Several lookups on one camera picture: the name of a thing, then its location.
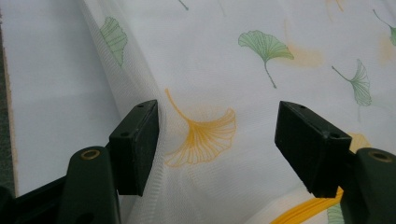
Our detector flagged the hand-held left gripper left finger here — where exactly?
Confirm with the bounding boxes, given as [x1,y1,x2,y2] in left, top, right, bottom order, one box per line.
[57,99,161,224]

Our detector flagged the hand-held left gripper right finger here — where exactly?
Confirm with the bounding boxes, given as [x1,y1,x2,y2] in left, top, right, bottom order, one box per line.
[274,101,396,224]

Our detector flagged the white leaf-print mesh laundry bag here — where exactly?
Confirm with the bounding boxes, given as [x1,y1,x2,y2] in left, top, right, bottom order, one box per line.
[78,0,396,224]

